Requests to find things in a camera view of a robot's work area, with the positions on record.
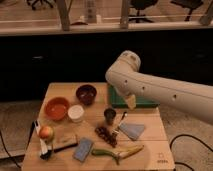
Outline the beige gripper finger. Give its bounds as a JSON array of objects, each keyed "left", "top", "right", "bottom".
[{"left": 124, "top": 94, "right": 136, "bottom": 110}]

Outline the dark maroon bowl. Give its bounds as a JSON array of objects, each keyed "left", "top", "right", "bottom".
[{"left": 76, "top": 84, "right": 97, "bottom": 105}]

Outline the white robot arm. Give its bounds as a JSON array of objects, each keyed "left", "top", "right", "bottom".
[{"left": 105, "top": 50, "right": 213, "bottom": 125}]

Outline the green plastic tray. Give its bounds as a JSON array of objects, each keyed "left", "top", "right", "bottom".
[{"left": 108, "top": 86, "right": 158, "bottom": 108}]

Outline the small metal cup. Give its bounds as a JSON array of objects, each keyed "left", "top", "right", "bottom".
[{"left": 104, "top": 108, "right": 116, "bottom": 125}]

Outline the grey blue cloth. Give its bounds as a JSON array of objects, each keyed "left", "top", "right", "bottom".
[{"left": 119, "top": 123, "right": 145, "bottom": 141}]

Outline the dark grape bunch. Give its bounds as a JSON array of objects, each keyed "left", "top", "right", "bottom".
[{"left": 95, "top": 126, "right": 117, "bottom": 148}]

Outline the yellow banana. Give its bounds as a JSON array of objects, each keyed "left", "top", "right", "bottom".
[{"left": 119, "top": 145, "right": 144, "bottom": 159}]

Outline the white cup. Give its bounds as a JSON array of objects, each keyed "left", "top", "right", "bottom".
[{"left": 68, "top": 105, "right": 84, "bottom": 123}]

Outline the green chili pepper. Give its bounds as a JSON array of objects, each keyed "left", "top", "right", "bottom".
[{"left": 91, "top": 148, "right": 120, "bottom": 165}]

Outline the blue sponge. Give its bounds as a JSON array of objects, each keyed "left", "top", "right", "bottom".
[{"left": 73, "top": 137, "right": 93, "bottom": 162}]

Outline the orange bowl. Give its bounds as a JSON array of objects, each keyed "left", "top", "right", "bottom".
[{"left": 44, "top": 97, "right": 70, "bottom": 121}]

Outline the red yellow apple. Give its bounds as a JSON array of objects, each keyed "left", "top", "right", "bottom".
[{"left": 39, "top": 126, "right": 54, "bottom": 140}]

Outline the black office chair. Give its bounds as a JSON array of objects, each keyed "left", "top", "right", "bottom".
[{"left": 129, "top": 0, "right": 158, "bottom": 23}]

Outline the white black tool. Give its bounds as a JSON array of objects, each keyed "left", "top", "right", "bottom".
[{"left": 34, "top": 120, "right": 48, "bottom": 159}]

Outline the black cable right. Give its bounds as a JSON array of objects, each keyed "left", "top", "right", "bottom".
[{"left": 169, "top": 133, "right": 213, "bottom": 171}]

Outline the black cable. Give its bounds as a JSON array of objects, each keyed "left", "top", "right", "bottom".
[
  {"left": 0, "top": 129, "right": 22, "bottom": 169},
  {"left": 169, "top": 133, "right": 213, "bottom": 171}
]

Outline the wooden post middle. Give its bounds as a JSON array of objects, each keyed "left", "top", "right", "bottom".
[{"left": 120, "top": 0, "right": 130, "bottom": 29}]

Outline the wooden post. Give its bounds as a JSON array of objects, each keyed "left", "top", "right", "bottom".
[
  {"left": 56, "top": 0, "right": 70, "bottom": 31},
  {"left": 120, "top": 0, "right": 130, "bottom": 29}
]

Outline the wooden post left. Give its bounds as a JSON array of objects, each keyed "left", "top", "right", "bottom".
[{"left": 56, "top": 0, "right": 70, "bottom": 31}]

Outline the black cable left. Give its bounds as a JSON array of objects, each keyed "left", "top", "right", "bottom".
[{"left": 0, "top": 129, "right": 22, "bottom": 169}]

